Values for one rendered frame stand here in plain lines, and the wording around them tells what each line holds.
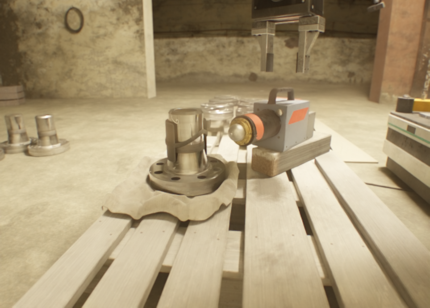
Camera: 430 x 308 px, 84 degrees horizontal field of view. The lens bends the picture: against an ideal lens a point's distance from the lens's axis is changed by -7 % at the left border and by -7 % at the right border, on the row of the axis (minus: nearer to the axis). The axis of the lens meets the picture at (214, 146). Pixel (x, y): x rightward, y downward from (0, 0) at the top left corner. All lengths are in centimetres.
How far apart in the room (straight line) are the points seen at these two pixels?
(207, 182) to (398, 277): 52
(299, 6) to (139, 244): 83
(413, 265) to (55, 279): 69
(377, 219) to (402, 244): 10
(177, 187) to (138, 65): 420
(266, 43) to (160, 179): 63
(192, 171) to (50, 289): 48
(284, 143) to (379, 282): 54
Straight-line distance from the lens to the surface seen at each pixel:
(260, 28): 106
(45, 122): 194
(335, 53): 1030
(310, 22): 97
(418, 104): 160
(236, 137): 78
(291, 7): 97
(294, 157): 104
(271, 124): 88
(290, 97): 109
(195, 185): 78
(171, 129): 81
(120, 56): 503
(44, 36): 591
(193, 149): 82
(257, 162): 98
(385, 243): 68
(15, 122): 214
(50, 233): 104
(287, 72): 992
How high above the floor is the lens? 52
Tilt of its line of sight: 17 degrees down
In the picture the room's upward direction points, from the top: straight up
